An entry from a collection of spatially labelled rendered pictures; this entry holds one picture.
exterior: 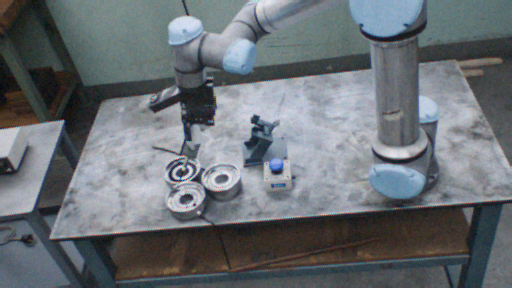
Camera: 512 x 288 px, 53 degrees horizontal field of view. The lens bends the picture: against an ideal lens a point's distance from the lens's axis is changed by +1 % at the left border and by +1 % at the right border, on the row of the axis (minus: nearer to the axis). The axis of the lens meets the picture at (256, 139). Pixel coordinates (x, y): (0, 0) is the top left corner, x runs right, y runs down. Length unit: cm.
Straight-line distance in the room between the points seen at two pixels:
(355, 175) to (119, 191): 66
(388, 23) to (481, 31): 233
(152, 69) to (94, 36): 37
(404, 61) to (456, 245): 74
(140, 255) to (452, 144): 97
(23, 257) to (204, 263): 97
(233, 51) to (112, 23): 200
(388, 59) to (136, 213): 79
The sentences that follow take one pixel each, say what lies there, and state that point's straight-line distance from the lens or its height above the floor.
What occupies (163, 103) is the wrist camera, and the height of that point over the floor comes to 108.
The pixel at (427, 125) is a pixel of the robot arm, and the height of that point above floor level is 101.
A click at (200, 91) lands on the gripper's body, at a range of 122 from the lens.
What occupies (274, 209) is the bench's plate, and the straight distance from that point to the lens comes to 132.
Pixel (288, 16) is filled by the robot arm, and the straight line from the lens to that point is 114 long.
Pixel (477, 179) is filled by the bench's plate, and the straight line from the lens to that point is 140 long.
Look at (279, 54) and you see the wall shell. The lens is 303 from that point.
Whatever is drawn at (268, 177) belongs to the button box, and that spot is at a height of 85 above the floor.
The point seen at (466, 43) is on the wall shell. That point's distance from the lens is 321.
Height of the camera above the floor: 180
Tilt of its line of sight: 41 degrees down
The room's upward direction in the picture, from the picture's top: 11 degrees counter-clockwise
